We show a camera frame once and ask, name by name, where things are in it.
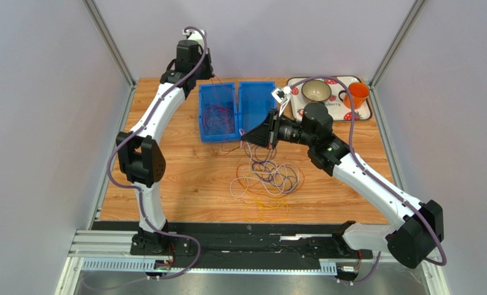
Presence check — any white cable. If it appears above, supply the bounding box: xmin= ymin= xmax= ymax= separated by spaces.
xmin=229 ymin=141 xmax=299 ymax=200

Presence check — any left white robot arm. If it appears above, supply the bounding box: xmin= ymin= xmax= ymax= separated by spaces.
xmin=116 ymin=40 xmax=213 ymax=255

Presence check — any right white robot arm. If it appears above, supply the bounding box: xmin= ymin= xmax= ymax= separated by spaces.
xmin=241 ymin=103 xmax=446 ymax=269

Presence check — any right blue plastic bin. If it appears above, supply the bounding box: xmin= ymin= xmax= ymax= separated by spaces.
xmin=238 ymin=81 xmax=277 ymax=134

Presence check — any blue plastic bin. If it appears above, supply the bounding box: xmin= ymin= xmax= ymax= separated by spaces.
xmin=238 ymin=81 xmax=277 ymax=134
xmin=198 ymin=83 xmax=240 ymax=143

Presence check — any left blue plastic bin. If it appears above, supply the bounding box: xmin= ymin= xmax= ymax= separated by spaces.
xmin=198 ymin=83 xmax=240 ymax=143

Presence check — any beige ceramic bowl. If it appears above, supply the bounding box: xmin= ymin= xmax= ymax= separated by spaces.
xmin=301 ymin=80 xmax=332 ymax=103

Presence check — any strawberry print tray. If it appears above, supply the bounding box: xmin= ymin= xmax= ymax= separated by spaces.
xmin=287 ymin=77 xmax=373 ymax=122

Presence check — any orange mug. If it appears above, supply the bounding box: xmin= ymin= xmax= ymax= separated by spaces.
xmin=338 ymin=82 xmax=370 ymax=109

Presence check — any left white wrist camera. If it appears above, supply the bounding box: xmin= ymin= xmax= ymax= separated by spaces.
xmin=182 ymin=28 xmax=205 ymax=47

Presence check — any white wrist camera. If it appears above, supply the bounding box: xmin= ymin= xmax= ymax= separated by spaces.
xmin=182 ymin=28 xmax=205 ymax=47
xmin=271 ymin=85 xmax=292 ymax=116

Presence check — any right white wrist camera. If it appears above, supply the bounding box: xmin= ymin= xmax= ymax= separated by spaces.
xmin=271 ymin=85 xmax=292 ymax=116

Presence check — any dark blue cable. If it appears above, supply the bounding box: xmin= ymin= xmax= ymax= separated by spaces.
xmin=243 ymin=143 xmax=301 ymax=193

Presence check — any yellow cable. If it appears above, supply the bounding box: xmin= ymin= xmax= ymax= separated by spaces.
xmin=243 ymin=192 xmax=290 ymax=222

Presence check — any left aluminium frame post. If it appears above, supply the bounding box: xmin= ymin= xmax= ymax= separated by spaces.
xmin=82 ymin=0 xmax=137 ymax=89

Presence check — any aluminium frame post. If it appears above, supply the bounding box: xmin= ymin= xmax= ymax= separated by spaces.
xmin=82 ymin=0 xmax=137 ymax=89
xmin=368 ymin=0 xmax=429 ymax=87

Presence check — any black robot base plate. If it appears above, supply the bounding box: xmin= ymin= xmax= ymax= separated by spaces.
xmin=92 ymin=221 xmax=373 ymax=267

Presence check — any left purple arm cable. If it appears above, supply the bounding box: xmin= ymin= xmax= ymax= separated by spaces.
xmin=106 ymin=26 xmax=208 ymax=281

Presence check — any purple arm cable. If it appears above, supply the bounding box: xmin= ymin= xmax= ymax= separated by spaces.
xmin=288 ymin=76 xmax=448 ymax=267
xmin=106 ymin=26 xmax=208 ymax=281

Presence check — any slotted cable duct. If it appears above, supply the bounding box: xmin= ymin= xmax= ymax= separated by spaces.
xmin=81 ymin=258 xmax=338 ymax=276

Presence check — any right aluminium frame post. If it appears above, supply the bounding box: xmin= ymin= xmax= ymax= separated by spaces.
xmin=368 ymin=0 xmax=429 ymax=87

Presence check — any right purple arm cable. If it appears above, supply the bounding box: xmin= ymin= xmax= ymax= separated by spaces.
xmin=288 ymin=76 xmax=448 ymax=267

